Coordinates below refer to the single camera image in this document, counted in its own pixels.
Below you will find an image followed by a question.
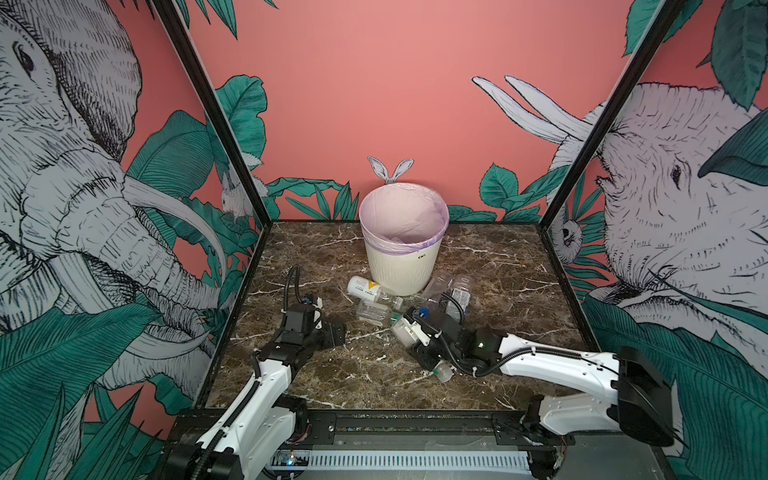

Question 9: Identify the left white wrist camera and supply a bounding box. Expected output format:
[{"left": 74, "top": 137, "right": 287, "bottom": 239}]
[{"left": 299, "top": 294, "right": 323, "bottom": 333}]

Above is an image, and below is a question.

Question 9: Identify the pink plastic bin liner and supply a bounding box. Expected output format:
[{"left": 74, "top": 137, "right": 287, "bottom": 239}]
[{"left": 359, "top": 183, "right": 450, "bottom": 255}]

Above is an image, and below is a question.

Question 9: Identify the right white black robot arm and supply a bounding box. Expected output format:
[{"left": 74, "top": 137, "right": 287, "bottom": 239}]
[{"left": 392, "top": 308, "right": 677, "bottom": 447}]

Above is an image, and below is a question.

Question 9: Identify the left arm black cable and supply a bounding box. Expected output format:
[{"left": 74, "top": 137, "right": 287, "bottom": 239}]
[{"left": 283, "top": 265, "right": 304, "bottom": 307}]

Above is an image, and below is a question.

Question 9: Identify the white bottle yellow triangle label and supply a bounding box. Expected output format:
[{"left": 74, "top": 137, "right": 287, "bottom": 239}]
[{"left": 347, "top": 276, "right": 404, "bottom": 310}]

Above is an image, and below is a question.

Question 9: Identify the white vented strip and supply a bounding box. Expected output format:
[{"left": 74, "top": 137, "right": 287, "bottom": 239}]
[{"left": 269, "top": 449, "right": 532, "bottom": 473}]

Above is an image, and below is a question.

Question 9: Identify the clear bottle green cap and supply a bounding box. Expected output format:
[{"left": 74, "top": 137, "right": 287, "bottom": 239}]
[{"left": 356, "top": 300, "right": 402, "bottom": 328}]

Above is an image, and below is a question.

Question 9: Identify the blue cap blue label bottle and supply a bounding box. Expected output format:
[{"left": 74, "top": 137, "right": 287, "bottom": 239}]
[{"left": 413, "top": 307, "right": 454, "bottom": 383}]

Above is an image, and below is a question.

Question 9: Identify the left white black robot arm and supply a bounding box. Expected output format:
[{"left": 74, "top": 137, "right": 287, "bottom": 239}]
[{"left": 154, "top": 297, "right": 346, "bottom": 479}]

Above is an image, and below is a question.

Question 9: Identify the black front rail frame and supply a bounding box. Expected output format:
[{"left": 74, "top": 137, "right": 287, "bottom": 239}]
[{"left": 149, "top": 409, "right": 676, "bottom": 480}]

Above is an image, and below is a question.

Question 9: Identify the cream ribbed waste bin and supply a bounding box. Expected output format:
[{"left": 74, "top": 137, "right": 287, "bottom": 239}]
[{"left": 365, "top": 241, "right": 442, "bottom": 296}]

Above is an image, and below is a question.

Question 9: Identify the clear bottle white label upright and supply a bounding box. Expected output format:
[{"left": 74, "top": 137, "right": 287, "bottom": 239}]
[{"left": 446, "top": 274, "right": 474, "bottom": 319}]

